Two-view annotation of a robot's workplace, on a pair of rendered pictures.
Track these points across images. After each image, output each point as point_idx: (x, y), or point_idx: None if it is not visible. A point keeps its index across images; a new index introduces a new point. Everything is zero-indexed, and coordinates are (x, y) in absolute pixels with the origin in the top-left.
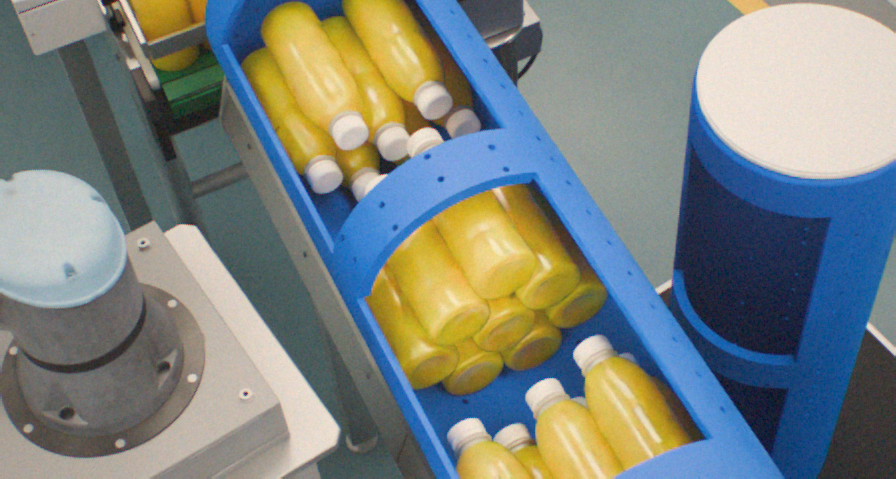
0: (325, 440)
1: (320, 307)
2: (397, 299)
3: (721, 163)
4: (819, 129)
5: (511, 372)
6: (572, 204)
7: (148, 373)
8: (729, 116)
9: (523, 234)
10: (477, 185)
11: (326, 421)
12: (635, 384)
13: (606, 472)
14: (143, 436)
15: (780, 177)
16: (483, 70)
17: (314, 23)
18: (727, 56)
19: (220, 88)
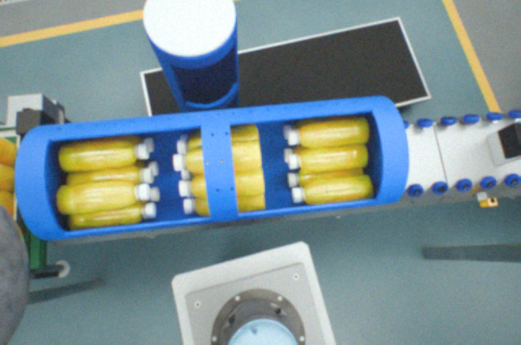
0: (305, 249)
1: (176, 231)
2: None
3: (203, 61)
4: (211, 22)
5: None
6: (247, 115)
7: (286, 319)
8: (190, 47)
9: (237, 141)
10: (231, 147)
11: (297, 246)
12: (319, 128)
13: (339, 152)
14: (301, 327)
15: (223, 45)
16: (159, 123)
17: (76, 187)
18: (161, 35)
19: (43, 242)
